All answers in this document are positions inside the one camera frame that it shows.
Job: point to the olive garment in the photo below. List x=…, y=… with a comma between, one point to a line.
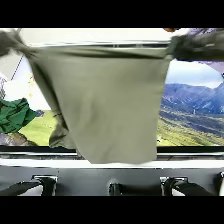
x=110, y=106

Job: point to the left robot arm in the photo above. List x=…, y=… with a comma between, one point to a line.
x=8, y=43

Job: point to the green garment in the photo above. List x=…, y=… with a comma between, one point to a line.
x=13, y=115

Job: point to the purple garment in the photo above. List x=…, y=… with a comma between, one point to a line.
x=218, y=66

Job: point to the silver frame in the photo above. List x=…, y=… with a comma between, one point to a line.
x=33, y=163

